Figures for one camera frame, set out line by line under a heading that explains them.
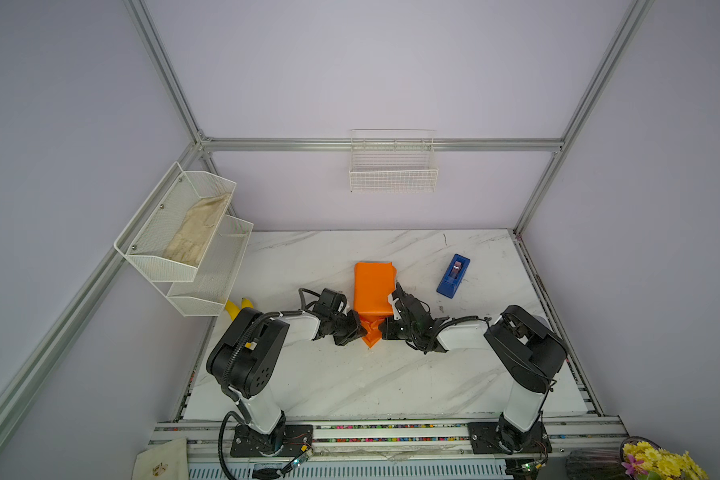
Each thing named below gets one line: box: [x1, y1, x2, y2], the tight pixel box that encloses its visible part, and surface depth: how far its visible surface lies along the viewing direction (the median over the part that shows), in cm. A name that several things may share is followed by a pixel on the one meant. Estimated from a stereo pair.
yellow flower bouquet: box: [621, 441, 709, 480], surface depth 52 cm
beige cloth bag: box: [132, 437, 189, 480], surface depth 71 cm
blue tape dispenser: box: [436, 253, 471, 299], surface depth 103 cm
